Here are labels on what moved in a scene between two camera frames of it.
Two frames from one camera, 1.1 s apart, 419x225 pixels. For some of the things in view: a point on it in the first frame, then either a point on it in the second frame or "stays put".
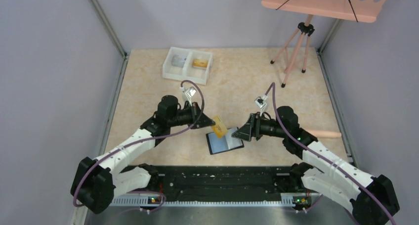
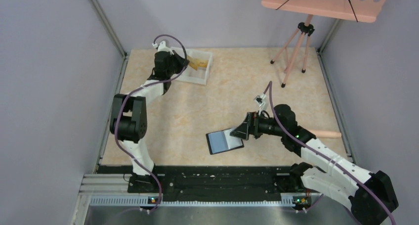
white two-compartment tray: (183, 65) stays put
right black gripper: (255, 126) stays put
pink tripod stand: (306, 28) stays put
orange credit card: (220, 128) → (196, 63)
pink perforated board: (357, 4) stays put
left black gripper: (197, 114) → (176, 62)
